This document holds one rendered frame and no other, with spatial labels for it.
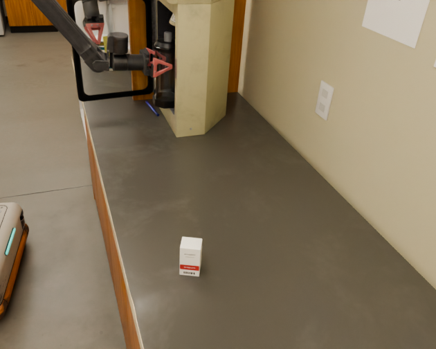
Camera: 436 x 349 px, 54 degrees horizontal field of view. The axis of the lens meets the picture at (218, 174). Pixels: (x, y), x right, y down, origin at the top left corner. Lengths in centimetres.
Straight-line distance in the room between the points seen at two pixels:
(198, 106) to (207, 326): 86
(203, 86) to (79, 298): 127
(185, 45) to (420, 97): 75
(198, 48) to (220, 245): 69
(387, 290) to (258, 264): 31
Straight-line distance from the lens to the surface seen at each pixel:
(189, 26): 146
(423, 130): 115
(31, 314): 229
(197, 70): 152
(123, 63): 157
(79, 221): 273
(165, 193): 130
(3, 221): 239
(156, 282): 103
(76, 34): 153
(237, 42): 196
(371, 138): 129
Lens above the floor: 170
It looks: 33 degrees down
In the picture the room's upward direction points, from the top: 4 degrees clockwise
